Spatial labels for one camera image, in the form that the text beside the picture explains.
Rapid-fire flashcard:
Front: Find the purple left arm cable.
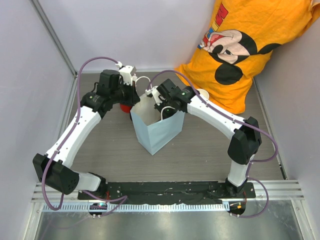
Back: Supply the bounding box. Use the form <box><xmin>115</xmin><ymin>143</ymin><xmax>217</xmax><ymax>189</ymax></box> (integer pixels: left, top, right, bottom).
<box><xmin>41</xmin><ymin>56</ymin><xmax>128</xmax><ymax>217</ymax></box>

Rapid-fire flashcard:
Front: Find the orange Mickey Mouse cloth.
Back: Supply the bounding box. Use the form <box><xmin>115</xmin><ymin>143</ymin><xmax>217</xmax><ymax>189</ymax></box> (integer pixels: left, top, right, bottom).
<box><xmin>176</xmin><ymin>0</ymin><xmax>320</xmax><ymax>114</ymax></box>

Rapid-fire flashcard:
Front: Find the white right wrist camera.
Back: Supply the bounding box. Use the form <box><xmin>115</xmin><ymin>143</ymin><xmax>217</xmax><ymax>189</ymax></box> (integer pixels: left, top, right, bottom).
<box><xmin>145</xmin><ymin>86</ymin><xmax>164</xmax><ymax>106</ymax></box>

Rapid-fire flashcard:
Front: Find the light blue paper bag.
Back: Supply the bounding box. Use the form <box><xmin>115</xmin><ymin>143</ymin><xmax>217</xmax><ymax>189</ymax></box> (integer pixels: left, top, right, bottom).
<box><xmin>130</xmin><ymin>93</ymin><xmax>185</xmax><ymax>156</ymax></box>

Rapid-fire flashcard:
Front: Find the aluminium frame rail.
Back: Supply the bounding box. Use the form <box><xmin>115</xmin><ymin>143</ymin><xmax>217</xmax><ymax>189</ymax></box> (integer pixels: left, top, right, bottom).
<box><xmin>30</xmin><ymin>0</ymin><xmax>77</xmax><ymax>76</ymax></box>

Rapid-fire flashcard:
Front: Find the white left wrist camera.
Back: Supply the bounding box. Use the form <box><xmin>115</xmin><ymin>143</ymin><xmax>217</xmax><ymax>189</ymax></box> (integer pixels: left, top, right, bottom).
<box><xmin>115</xmin><ymin>61</ymin><xmax>137</xmax><ymax>86</ymax></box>

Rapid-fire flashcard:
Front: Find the red straw holder cup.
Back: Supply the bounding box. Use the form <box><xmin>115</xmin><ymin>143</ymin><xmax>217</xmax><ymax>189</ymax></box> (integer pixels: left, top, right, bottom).
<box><xmin>119</xmin><ymin>104</ymin><xmax>132</xmax><ymax>114</ymax></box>

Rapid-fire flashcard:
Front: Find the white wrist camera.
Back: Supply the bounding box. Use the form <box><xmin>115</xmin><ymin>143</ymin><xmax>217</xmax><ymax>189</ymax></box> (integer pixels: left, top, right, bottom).
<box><xmin>115</xmin><ymin>61</ymin><xmax>137</xmax><ymax>86</ymax></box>
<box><xmin>145</xmin><ymin>86</ymin><xmax>164</xmax><ymax>106</ymax></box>

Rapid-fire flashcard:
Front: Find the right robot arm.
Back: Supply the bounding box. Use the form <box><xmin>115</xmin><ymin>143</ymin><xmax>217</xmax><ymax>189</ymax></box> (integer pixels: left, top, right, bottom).
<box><xmin>146</xmin><ymin>79</ymin><xmax>262</xmax><ymax>198</ymax></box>

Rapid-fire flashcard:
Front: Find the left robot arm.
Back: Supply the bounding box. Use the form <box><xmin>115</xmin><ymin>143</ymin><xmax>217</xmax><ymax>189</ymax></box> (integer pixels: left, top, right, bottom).
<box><xmin>32</xmin><ymin>66</ymin><xmax>140</xmax><ymax>200</ymax></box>

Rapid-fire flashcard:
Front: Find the stack of paper cups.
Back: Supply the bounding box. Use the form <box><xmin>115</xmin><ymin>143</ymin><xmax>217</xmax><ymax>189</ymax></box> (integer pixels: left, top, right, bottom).
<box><xmin>197</xmin><ymin>88</ymin><xmax>210</xmax><ymax>100</ymax></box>

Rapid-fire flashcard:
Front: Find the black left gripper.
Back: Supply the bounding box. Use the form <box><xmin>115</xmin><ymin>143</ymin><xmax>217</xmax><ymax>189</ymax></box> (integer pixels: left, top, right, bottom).
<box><xmin>110</xmin><ymin>79</ymin><xmax>140</xmax><ymax>107</ymax></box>

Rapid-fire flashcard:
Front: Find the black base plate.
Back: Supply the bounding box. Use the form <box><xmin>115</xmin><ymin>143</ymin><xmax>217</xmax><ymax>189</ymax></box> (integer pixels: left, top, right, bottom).
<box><xmin>91</xmin><ymin>181</ymin><xmax>256</xmax><ymax>208</ymax></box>

